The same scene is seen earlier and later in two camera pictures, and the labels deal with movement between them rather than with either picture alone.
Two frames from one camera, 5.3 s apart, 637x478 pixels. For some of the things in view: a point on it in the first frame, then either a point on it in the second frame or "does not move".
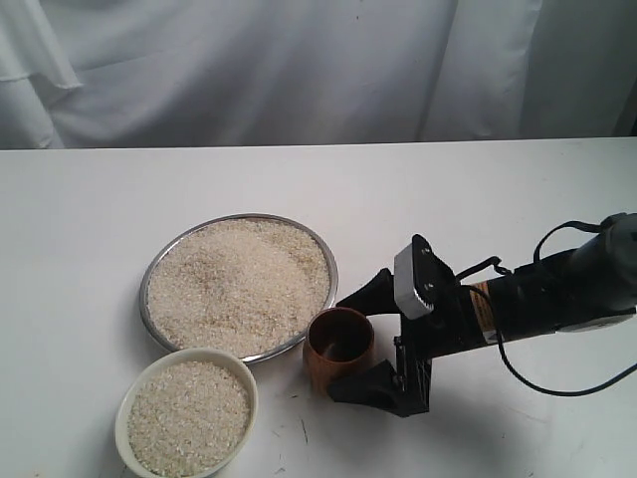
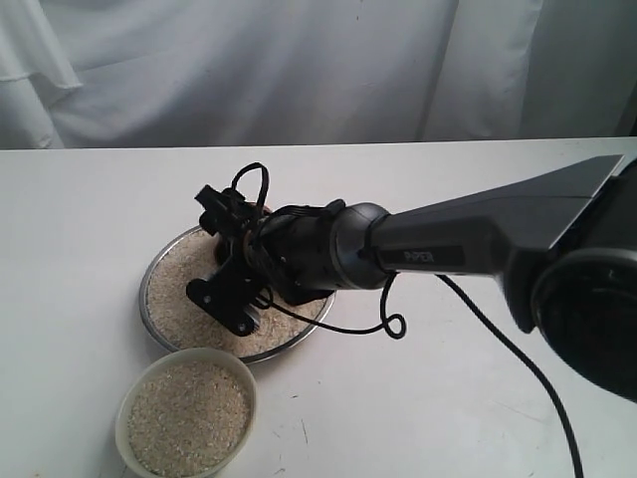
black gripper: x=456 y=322 to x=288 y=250
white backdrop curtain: x=107 y=74 does not move
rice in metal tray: x=251 y=286 does not move
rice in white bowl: x=187 y=418 does not move
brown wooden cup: x=337 y=342 to x=223 y=244
